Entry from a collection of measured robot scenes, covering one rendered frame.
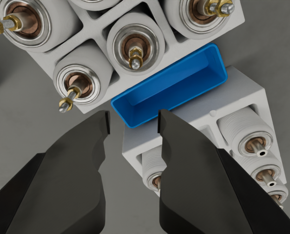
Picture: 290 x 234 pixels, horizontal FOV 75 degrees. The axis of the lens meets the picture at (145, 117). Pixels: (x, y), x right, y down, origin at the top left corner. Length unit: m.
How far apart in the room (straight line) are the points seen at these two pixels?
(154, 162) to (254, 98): 0.28
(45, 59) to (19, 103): 0.34
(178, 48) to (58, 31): 0.22
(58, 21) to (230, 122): 0.41
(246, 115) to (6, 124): 0.76
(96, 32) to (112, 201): 0.81
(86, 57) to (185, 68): 0.35
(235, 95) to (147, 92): 0.27
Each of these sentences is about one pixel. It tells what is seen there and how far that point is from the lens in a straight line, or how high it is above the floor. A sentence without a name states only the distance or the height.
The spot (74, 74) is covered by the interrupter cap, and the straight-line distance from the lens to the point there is 0.35.
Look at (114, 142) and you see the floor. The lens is 0.74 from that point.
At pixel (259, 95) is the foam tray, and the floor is 0.18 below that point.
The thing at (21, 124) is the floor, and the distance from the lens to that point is 0.80.
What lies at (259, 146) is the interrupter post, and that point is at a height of 0.27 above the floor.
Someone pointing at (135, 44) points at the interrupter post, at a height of 0.27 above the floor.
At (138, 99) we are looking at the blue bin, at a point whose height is 0.00.
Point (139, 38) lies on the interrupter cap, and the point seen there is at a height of 0.25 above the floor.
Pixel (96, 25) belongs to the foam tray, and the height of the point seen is 0.18.
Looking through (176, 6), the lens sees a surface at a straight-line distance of 0.32.
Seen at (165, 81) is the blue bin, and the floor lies 0.00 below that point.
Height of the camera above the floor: 0.57
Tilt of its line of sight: 58 degrees down
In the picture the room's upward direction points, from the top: 176 degrees clockwise
